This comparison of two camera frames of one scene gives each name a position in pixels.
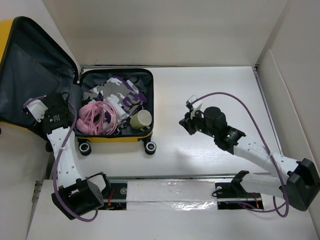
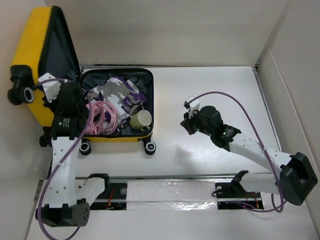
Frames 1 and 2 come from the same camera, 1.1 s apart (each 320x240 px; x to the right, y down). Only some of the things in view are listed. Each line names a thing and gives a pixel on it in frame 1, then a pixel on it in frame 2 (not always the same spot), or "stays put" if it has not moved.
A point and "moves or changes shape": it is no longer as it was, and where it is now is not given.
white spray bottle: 114,100 stays put
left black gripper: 36,126 to 52,105
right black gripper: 186,124 stays put
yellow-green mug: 141,120 stays put
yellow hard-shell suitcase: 110,105 moves or changes shape
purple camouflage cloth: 124,97 stays put
